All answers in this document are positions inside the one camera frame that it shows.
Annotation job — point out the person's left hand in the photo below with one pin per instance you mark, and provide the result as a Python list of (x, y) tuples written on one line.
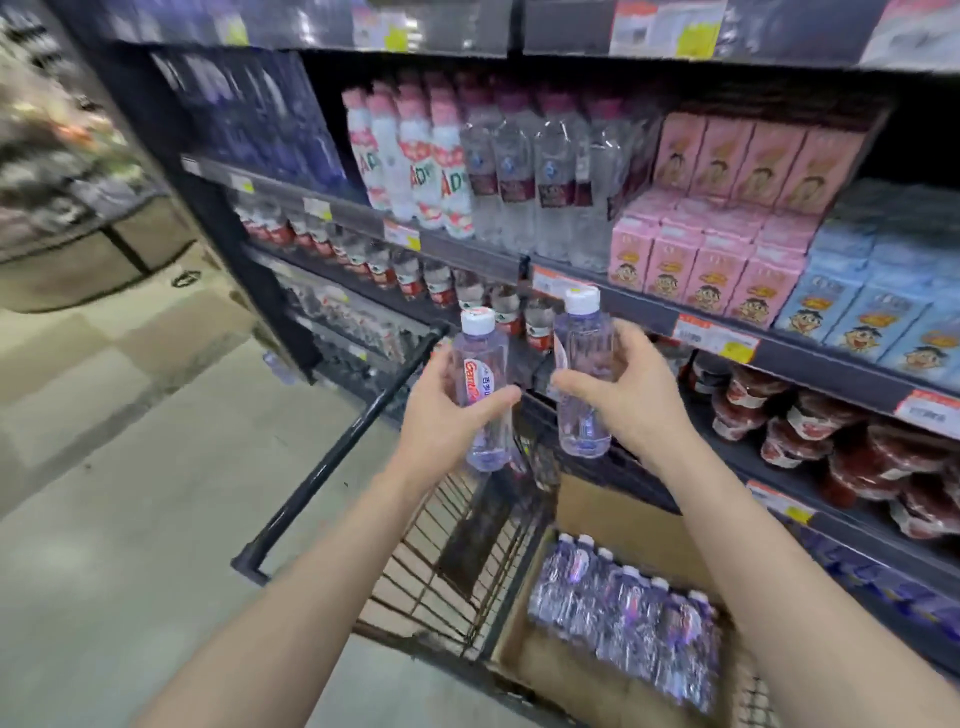
[(435, 427)]

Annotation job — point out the person's right hand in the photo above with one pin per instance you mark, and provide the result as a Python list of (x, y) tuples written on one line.
[(645, 405)]

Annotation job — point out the small clear water bottle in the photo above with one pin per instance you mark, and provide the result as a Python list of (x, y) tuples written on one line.
[(478, 321), (583, 427)]

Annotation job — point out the brown cardboard box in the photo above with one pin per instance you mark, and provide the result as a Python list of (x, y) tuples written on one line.
[(622, 517)]

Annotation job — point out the dark grey metal shelf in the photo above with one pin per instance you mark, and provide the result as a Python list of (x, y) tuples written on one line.
[(825, 369)]

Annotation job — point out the group of small water bottles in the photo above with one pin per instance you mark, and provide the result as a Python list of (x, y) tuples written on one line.
[(622, 615)]

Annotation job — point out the person's right forearm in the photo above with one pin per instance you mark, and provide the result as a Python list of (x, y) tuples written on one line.
[(787, 600)]

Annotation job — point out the person's left forearm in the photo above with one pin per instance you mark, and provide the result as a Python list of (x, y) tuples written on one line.
[(300, 622)]

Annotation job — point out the white yellow price tag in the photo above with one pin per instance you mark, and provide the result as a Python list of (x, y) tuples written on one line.
[(667, 30), (780, 502), (915, 34), (562, 283), (403, 234), (381, 30), (930, 415), (318, 210), (241, 184), (234, 30), (716, 339)]

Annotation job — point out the group of red packaged bottles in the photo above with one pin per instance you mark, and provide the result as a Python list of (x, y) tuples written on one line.
[(352, 322)]

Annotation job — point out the stack of pink drink cartons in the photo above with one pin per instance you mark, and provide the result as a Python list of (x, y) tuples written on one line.
[(697, 262)]

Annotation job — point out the row of red label bottles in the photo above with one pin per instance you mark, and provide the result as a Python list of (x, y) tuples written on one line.
[(409, 277)]

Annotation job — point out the group of dark red jars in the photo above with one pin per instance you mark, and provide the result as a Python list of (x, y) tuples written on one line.
[(817, 427)]

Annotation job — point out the group of maroon label bottles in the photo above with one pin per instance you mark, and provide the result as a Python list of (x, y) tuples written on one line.
[(525, 180)]

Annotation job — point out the stack of blue drink cartons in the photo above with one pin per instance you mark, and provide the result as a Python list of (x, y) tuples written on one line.
[(885, 300)]

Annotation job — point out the group of white pink bottles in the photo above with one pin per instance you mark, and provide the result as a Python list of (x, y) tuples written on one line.
[(420, 165)]

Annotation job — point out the wooden display stand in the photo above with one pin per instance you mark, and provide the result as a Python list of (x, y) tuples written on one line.
[(75, 277)]

